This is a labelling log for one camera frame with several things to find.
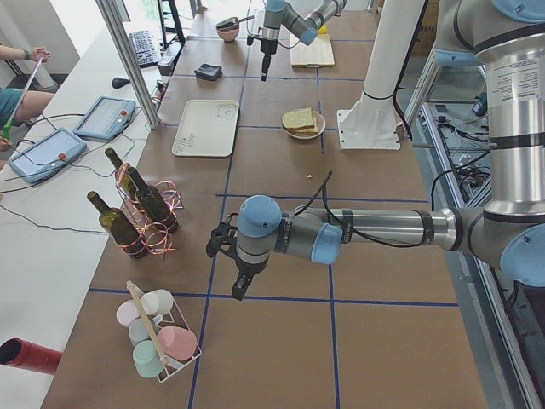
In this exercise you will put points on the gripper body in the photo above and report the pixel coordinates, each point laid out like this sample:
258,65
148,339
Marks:
268,45
247,271

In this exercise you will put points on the bread slice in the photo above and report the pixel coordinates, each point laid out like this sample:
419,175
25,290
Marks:
298,119
316,130

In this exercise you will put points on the white round plate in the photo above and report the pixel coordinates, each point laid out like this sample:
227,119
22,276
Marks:
289,132

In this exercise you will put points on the person forearm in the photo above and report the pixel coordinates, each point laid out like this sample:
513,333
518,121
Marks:
8,53

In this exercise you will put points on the white bear tray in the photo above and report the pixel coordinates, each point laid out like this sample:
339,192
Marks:
207,129

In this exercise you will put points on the person hand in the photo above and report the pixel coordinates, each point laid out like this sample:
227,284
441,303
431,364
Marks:
40,53

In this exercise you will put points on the pink bowl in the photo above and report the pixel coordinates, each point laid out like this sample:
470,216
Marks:
228,36

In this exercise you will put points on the metal spoon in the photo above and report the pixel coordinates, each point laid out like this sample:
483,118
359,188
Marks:
240,19

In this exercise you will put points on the wooden cutting board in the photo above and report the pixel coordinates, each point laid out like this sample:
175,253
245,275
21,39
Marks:
318,54

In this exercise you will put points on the grey folded cloth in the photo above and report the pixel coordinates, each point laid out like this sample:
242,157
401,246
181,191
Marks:
208,72

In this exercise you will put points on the white cup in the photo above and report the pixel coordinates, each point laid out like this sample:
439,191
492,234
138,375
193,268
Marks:
156,302

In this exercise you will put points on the pink cup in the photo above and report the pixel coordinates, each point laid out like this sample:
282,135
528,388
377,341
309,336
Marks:
177,342

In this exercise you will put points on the dark wine bottle lower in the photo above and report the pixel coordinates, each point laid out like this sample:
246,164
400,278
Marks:
152,202

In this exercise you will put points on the dark wine bottle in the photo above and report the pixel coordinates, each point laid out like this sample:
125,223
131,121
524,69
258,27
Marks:
152,202
118,225

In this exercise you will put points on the dark wine bottle upper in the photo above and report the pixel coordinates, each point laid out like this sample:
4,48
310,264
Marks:
118,225

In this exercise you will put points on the grey cup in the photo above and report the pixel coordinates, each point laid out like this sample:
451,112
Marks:
138,332

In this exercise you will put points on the lilac cup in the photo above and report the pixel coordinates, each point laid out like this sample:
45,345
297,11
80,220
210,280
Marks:
127,313

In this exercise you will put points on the green cup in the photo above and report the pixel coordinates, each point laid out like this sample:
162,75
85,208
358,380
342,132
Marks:
146,359

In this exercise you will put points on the black keyboard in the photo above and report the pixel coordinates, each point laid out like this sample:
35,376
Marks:
144,48

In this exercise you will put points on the black computer mouse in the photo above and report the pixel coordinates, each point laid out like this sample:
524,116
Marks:
119,82

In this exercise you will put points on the far blue tablet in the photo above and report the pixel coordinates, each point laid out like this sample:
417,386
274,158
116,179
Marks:
105,119

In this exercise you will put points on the blue tablet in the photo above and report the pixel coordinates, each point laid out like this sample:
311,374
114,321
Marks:
48,156
105,119

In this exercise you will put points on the near blue tablet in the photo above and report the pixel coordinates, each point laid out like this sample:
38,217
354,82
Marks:
48,156

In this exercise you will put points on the red cylinder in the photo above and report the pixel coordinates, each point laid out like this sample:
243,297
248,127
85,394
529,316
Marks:
23,354

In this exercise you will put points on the white wire cup holder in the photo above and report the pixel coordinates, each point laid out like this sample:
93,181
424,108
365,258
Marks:
154,323

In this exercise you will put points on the copper wire bottle rack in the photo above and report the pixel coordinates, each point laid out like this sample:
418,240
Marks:
154,236

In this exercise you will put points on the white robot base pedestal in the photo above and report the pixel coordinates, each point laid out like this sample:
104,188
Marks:
371,122

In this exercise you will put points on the aluminium frame post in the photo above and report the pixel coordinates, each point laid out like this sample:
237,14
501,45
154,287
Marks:
114,24

